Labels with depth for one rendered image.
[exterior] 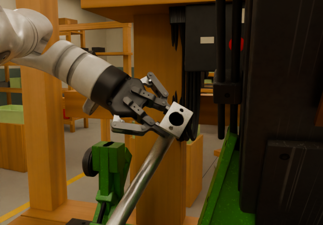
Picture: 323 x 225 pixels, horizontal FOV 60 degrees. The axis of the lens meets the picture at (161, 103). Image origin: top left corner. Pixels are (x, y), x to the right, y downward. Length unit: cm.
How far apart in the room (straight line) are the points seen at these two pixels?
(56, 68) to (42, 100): 44
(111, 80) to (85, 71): 5
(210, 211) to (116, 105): 23
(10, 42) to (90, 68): 24
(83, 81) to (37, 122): 51
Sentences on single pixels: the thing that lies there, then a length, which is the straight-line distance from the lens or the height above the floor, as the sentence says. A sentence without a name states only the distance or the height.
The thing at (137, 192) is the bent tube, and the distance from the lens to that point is 56.
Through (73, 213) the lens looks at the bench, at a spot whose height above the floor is 88.
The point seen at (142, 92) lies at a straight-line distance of 50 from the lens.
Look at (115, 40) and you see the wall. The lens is 1244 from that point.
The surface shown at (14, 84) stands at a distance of 700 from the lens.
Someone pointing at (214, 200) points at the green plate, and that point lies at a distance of 42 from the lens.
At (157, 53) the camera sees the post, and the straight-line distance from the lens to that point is 78.
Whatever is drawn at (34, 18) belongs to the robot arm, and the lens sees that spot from 54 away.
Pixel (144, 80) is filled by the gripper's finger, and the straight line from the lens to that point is 53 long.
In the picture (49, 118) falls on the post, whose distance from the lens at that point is 97.
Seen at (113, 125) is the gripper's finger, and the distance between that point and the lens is 48.
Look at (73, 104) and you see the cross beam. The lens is 101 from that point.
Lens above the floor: 137
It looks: 8 degrees down
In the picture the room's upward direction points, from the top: straight up
